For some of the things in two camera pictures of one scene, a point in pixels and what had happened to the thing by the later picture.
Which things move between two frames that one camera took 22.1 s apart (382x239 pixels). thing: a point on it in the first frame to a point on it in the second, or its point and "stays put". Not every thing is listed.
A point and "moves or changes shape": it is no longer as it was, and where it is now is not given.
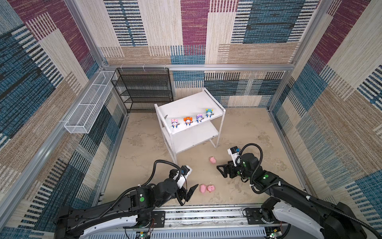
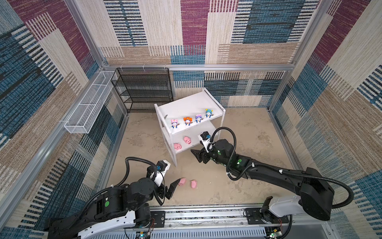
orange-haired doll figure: (188, 120) stays put
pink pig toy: (213, 160) moves or changes shape
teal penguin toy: (209, 113) stays put
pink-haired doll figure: (174, 122) stays put
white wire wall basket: (86, 112) stays put
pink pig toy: (211, 188) to (187, 139)
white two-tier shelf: (189, 120) stays put
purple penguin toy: (199, 117) stays put
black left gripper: (182, 194) to (171, 190)
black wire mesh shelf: (141, 88) stays put
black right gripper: (231, 166) to (202, 154)
